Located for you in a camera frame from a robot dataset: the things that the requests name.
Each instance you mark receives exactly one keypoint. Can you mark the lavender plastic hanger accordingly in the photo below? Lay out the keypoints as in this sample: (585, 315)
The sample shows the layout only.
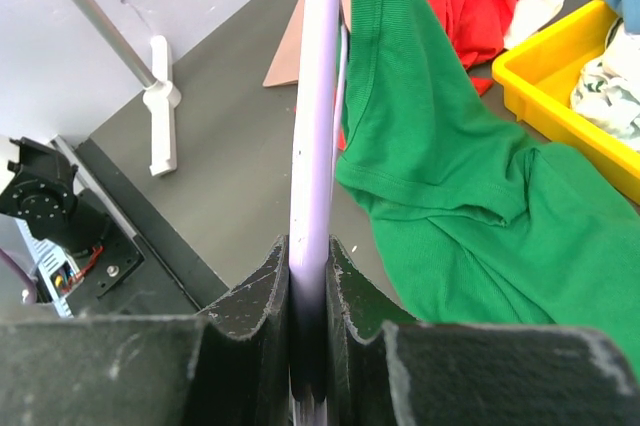
(311, 184)

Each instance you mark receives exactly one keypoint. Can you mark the green tank top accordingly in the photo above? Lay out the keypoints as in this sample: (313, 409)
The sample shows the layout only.
(474, 220)

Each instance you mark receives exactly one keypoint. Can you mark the yellow plastic bin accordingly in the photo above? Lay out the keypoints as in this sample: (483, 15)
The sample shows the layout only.
(538, 76)

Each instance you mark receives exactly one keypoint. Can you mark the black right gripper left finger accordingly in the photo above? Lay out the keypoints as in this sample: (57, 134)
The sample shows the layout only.
(242, 373)

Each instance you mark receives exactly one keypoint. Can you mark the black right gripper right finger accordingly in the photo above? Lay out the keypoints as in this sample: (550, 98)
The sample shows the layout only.
(375, 350)

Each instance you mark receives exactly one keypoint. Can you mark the grey slotted cable duct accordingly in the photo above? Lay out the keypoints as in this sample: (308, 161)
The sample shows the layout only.
(48, 259)

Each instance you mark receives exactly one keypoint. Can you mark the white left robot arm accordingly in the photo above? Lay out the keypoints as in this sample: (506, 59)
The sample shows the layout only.
(37, 187)

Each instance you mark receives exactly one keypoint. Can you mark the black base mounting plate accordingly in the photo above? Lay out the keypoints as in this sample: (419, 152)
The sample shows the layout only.
(146, 267)

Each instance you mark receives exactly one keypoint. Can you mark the brown cardboard sheet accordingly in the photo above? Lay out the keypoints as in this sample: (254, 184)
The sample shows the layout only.
(284, 68)

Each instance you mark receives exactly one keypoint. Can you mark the white patterned garment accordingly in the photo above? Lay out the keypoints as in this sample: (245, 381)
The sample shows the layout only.
(607, 91)

